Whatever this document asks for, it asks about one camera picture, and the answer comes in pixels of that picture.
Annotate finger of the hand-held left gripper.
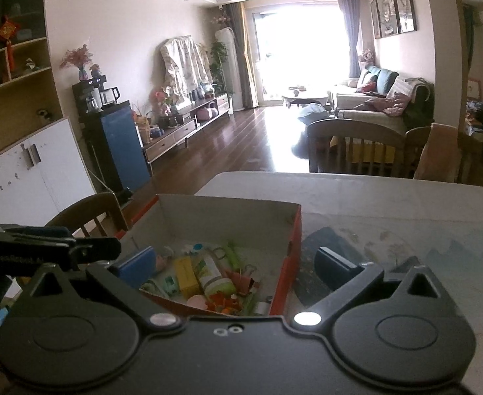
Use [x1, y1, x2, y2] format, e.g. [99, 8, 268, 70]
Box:
[0, 224, 73, 242]
[66, 236, 122, 271]

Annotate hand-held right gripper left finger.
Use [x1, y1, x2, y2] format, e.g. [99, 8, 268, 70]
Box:
[17, 247, 188, 332]

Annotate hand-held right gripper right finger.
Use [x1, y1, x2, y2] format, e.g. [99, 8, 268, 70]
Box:
[292, 246, 458, 329]

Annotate yellow box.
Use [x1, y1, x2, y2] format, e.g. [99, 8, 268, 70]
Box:
[173, 256, 203, 299]

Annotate green lidded jar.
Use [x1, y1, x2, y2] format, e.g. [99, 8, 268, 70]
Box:
[192, 253, 237, 299]

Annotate orange toy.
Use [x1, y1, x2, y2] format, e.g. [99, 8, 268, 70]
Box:
[208, 291, 243, 316]

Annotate red cardboard box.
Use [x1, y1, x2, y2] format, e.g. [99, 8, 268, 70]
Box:
[120, 193, 304, 317]

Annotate dark patterned placemat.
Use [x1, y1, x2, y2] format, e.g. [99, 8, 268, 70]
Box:
[297, 225, 374, 307]

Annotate teal small packet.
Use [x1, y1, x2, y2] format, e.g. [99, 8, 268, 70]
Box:
[159, 276, 179, 296]

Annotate blue front water dispenser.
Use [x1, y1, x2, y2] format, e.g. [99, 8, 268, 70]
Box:
[72, 76, 152, 193]

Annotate dark dining chair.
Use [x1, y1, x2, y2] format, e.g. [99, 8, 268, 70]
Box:
[307, 118, 408, 176]

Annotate low wooden console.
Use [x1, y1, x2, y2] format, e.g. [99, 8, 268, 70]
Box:
[143, 92, 233, 164]

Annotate blue floor cushion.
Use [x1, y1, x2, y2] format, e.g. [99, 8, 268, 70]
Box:
[298, 103, 329, 126]

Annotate pink potted flowers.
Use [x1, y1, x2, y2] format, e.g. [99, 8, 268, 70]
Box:
[150, 86, 181, 119]

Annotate pink round pot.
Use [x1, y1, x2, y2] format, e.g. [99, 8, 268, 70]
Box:
[195, 107, 220, 123]

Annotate light sofa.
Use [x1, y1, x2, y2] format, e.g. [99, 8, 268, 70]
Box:
[334, 66, 437, 133]

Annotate oval coffee table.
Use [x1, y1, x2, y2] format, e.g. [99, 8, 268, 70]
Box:
[282, 86, 329, 108]

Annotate pink flower vase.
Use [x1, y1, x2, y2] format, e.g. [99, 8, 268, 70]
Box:
[59, 44, 95, 82]

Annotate red knot ornament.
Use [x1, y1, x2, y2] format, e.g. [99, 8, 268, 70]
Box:
[0, 16, 22, 71]

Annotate white hanging coat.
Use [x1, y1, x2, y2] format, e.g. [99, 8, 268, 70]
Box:
[160, 35, 213, 96]

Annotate plush bear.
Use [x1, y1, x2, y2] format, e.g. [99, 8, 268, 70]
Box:
[357, 48, 376, 69]

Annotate green houseplant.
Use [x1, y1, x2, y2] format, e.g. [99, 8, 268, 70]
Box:
[208, 40, 231, 94]

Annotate white standing air conditioner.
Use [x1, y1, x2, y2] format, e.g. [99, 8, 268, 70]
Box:
[214, 27, 242, 113]

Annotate purple curtain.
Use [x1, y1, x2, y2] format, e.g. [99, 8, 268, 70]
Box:
[336, 0, 362, 80]

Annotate grey beige curtain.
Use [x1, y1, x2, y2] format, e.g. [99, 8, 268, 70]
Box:
[229, 2, 259, 108]

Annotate wooden white wall cabinet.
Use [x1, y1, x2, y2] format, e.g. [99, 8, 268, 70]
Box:
[0, 0, 99, 232]

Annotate framed wall picture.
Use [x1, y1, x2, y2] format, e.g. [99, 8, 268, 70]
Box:
[377, 0, 399, 38]
[392, 0, 417, 34]
[370, 0, 384, 40]

